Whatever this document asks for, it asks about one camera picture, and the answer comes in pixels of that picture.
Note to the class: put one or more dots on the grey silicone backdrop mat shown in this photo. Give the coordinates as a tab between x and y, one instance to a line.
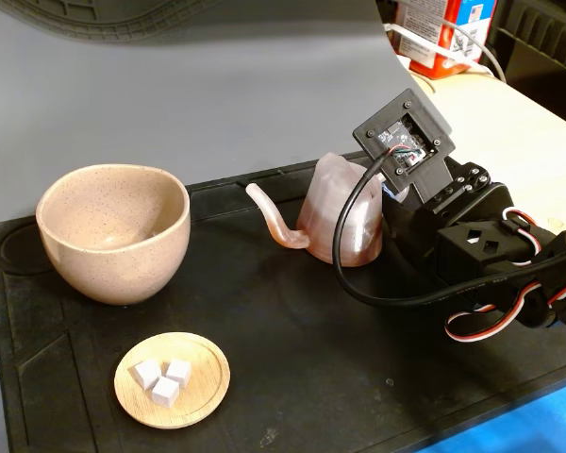
170	94

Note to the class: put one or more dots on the beige speckled ceramic cup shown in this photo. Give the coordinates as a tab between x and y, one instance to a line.
113	264

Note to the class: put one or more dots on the round wooden saucer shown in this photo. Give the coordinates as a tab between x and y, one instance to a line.
203	382

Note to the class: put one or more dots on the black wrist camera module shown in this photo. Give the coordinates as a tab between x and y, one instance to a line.
382	122

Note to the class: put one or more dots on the red white blue carton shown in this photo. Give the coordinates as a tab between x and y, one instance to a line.
420	28

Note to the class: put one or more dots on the wide blue tape strip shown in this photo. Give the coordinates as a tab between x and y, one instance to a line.
523	424

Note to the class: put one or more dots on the white sugar cube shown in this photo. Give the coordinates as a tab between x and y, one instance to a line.
165	392
146	374
178	373

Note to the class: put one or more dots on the translucent pink kettle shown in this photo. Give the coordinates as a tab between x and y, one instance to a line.
330	217

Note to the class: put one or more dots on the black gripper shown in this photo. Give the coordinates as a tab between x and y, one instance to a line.
412	221

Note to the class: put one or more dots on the black plastic crate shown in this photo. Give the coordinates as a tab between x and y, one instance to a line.
547	38

